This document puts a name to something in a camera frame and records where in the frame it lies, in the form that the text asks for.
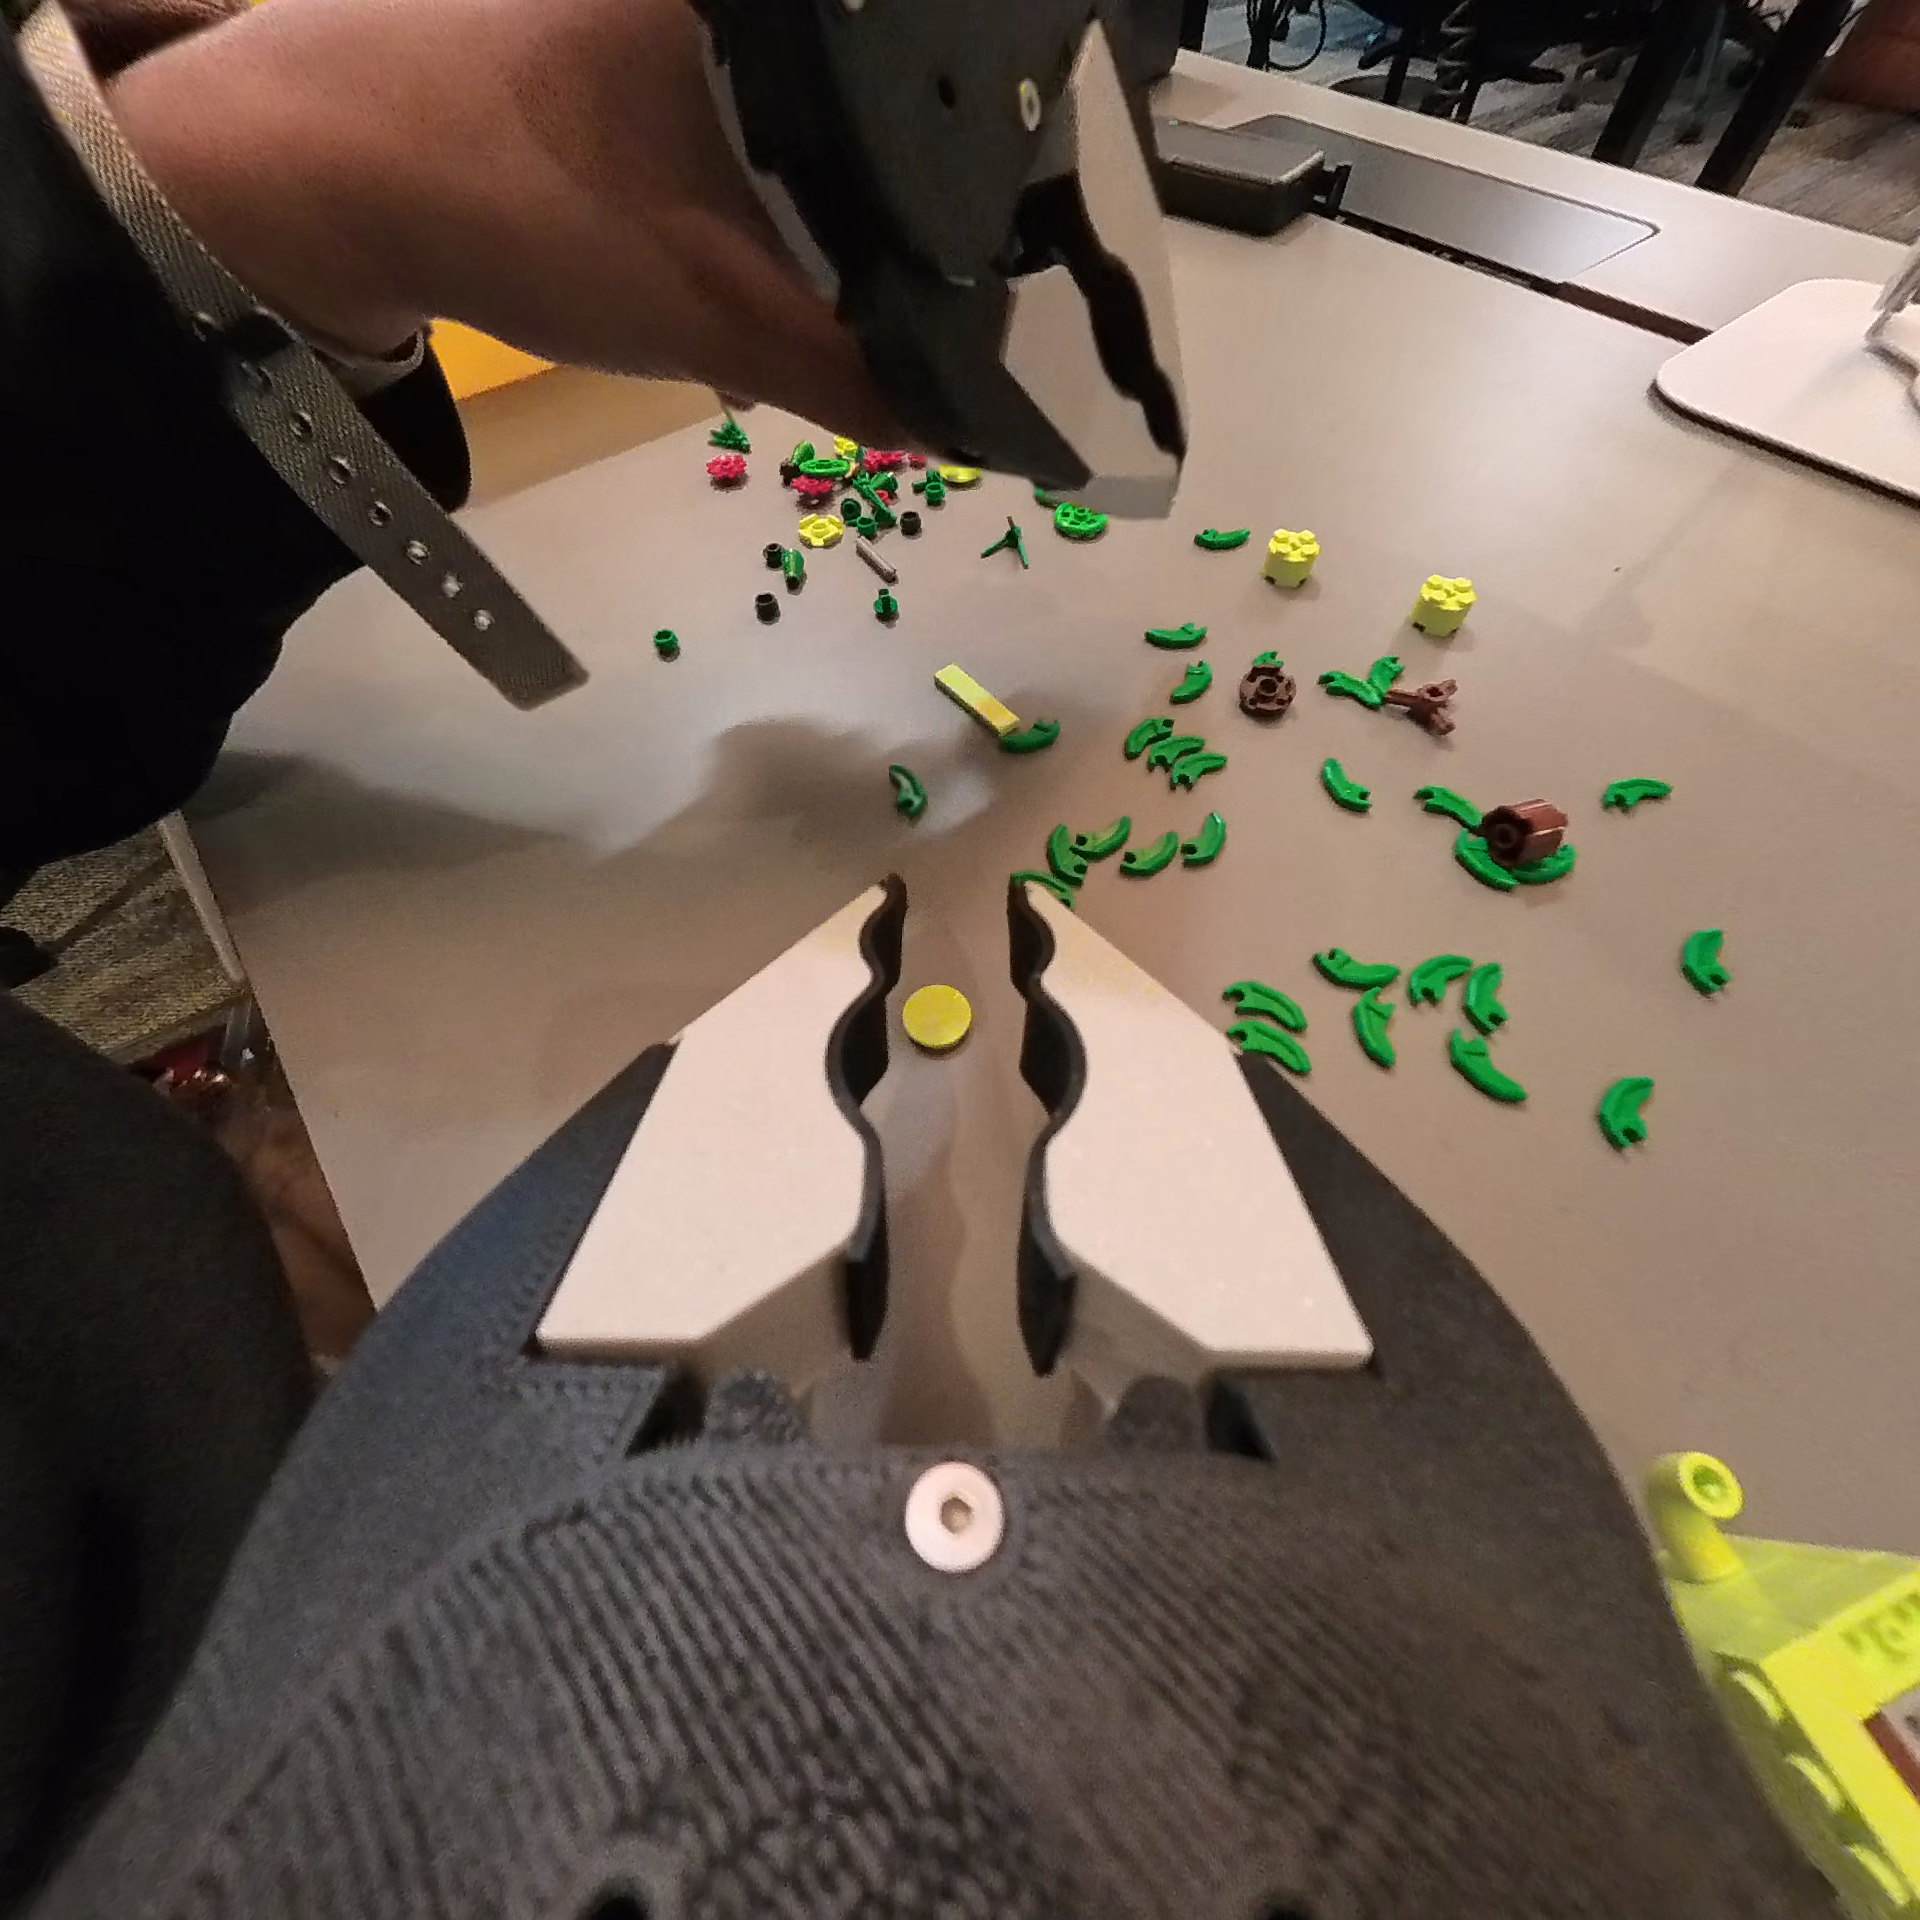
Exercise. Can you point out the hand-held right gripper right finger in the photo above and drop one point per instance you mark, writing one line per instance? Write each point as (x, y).
(1200, 1201)

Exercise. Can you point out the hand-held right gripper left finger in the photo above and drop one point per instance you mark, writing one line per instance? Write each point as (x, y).
(707, 1201)

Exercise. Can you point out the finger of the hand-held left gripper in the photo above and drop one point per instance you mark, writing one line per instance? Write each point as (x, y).
(975, 376)
(1133, 225)

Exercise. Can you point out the yellow round tile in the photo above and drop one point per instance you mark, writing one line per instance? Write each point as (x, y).
(936, 1018)

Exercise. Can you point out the lime green brick model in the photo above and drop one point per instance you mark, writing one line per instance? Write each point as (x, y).
(1801, 1649)

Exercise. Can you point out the person's left forearm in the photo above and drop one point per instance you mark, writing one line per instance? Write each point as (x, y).
(92, 451)

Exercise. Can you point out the person's left hand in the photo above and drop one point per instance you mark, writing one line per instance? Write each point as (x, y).
(525, 195)

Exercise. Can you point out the black power adapter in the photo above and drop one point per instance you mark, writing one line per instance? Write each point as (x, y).
(1231, 178)

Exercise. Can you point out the pile of small mixed pieces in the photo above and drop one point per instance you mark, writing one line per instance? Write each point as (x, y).
(861, 496)

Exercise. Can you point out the scattered green leaf pieces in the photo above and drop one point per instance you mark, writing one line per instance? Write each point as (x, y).
(1485, 1067)

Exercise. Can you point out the yellow flat bar tile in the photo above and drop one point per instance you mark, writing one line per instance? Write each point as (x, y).
(975, 698)

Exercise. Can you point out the brown round piece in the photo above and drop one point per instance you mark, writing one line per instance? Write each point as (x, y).
(1269, 690)

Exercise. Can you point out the brown block on green leaves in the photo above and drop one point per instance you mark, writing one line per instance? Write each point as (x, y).
(1527, 829)

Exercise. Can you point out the brown branch piece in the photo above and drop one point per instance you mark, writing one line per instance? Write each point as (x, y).
(1427, 702)

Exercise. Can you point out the person's black clothed body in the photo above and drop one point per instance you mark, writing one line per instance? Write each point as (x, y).
(121, 1351)

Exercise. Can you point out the white book stand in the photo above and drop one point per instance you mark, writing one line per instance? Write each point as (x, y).
(1786, 376)

